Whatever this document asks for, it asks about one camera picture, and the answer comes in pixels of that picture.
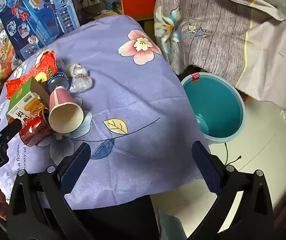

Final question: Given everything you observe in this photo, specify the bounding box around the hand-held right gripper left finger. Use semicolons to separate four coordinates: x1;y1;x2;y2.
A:
6;142;93;240

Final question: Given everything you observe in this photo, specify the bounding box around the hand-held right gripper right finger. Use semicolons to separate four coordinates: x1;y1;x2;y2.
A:
188;141;275;240

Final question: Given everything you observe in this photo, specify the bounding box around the red soda can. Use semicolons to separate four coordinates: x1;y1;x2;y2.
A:
19;108;55;147

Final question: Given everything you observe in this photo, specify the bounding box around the green carton box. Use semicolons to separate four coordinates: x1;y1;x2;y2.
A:
6;77;50;123

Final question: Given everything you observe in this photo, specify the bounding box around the pink paper cup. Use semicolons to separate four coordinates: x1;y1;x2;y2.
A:
48;86;84;134

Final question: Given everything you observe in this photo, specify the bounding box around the teal plastic bin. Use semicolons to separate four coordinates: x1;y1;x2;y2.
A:
180;72;246;144

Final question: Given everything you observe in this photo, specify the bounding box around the clear plastic bottle blue label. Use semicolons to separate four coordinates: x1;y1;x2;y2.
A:
45;59;71;93

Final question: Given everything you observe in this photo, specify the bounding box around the red snack bag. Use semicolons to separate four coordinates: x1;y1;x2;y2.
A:
6;50;58;100

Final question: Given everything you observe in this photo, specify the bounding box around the clear plastic wrapper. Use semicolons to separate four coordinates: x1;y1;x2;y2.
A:
65;63;93;93

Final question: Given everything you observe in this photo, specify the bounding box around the person's black clothing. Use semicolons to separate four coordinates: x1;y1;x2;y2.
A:
42;194;160;240

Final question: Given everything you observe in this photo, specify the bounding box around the purple floral blanket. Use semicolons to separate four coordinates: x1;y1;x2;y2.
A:
0;14;210;210

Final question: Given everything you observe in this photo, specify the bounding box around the dark blue toy box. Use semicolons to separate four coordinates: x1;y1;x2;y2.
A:
0;0;81;61

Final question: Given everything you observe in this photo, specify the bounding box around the grey-purple floral cloth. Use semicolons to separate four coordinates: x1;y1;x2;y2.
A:
147;0;286;117

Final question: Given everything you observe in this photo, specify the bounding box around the black floor cable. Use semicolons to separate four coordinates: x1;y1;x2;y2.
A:
223;142;242;166

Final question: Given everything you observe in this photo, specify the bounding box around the white wall socket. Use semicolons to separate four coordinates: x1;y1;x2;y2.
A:
79;0;101;8

